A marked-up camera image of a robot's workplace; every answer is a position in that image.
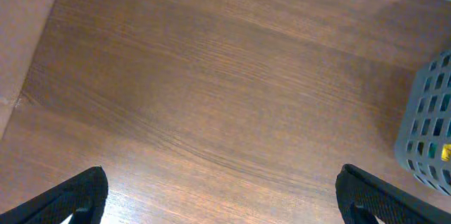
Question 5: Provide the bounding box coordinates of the grey plastic basket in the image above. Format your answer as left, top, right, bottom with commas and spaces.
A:
394, 49, 450, 196

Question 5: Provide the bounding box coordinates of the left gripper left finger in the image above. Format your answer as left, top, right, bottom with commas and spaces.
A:
1, 166, 109, 224

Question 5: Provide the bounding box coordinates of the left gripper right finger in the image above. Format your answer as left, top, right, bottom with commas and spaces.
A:
335, 164, 450, 224

